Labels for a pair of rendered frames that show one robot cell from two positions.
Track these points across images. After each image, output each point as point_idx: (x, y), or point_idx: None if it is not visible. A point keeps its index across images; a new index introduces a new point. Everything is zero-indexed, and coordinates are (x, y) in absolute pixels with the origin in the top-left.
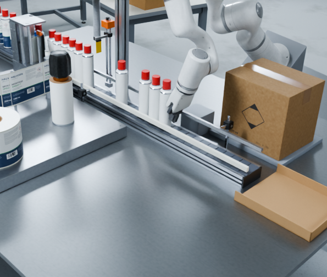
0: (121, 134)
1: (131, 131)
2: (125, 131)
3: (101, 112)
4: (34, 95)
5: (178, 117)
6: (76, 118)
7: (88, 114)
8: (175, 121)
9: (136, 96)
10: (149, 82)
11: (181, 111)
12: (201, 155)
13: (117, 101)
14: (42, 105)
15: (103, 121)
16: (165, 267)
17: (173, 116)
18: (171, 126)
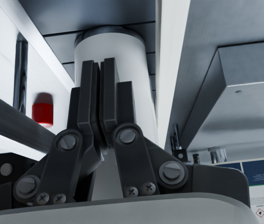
0: (248, 59)
1: (181, 58)
2: (230, 66)
3: (206, 124)
4: None
5: (83, 102)
6: None
7: (231, 125)
8: (107, 67)
9: (53, 128)
10: None
11: (62, 159)
12: None
13: (162, 148)
14: (252, 141)
15: (246, 108)
16: None
17: (135, 122)
18: (75, 34)
